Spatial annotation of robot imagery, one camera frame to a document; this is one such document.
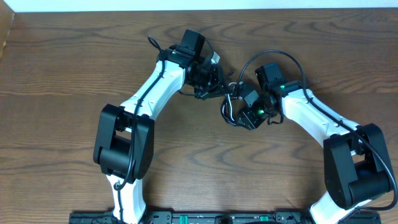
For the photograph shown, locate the black usb cable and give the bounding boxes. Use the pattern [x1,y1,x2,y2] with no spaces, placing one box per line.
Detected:
[220,71,246,127]

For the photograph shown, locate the white usb cable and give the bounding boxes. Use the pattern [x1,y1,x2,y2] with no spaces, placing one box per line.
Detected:
[226,82,239,122]

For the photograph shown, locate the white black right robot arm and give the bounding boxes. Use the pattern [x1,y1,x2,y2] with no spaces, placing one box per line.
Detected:
[234,63,397,223]

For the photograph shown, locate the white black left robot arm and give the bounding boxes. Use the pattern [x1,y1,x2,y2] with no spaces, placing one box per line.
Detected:
[93,29,229,223]

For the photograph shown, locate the cardboard box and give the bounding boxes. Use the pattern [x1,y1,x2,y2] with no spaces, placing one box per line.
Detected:
[0,0,15,58]

